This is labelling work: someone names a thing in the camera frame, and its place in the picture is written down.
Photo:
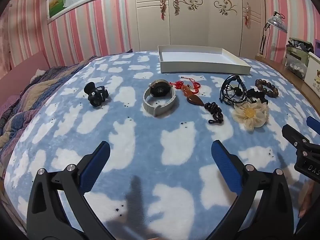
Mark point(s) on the green storage bag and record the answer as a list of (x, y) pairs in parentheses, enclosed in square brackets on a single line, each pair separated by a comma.
[(297, 56)]

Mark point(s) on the blue polar bear blanket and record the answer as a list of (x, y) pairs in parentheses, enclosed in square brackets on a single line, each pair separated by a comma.
[(160, 180)]

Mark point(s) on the wooden desk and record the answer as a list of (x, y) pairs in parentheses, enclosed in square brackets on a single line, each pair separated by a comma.
[(299, 84)]

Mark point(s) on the watch with grey band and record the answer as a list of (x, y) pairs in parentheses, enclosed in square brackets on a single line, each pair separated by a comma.
[(159, 89)]

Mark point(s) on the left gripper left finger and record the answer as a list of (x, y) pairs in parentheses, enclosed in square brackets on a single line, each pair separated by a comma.
[(46, 217)]

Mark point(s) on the red knot orange gourd charm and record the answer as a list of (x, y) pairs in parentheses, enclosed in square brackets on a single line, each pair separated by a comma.
[(188, 90)]

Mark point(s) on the cream flower hair scrunchie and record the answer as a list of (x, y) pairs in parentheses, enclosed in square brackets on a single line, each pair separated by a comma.
[(251, 115)]

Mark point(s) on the striped purple blue quilt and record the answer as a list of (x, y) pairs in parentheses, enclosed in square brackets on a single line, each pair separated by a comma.
[(16, 117)]

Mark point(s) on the white wardrobe with ornaments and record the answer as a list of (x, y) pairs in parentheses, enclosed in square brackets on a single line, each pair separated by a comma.
[(234, 25)]

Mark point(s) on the white bear printed box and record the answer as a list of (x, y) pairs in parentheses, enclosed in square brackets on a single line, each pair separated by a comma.
[(312, 77)]

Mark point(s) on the black hair claw clip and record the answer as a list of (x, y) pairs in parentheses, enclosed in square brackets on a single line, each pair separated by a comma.
[(96, 95)]

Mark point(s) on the white shallow tray box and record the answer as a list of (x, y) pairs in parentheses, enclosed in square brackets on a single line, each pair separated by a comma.
[(200, 59)]

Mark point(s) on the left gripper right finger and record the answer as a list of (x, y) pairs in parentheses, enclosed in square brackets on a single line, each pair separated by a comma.
[(262, 208)]

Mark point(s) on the person's right hand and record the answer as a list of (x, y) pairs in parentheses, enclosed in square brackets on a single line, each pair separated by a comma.
[(306, 197)]

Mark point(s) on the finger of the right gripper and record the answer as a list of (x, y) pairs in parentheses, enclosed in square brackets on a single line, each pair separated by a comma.
[(313, 124), (295, 138)]

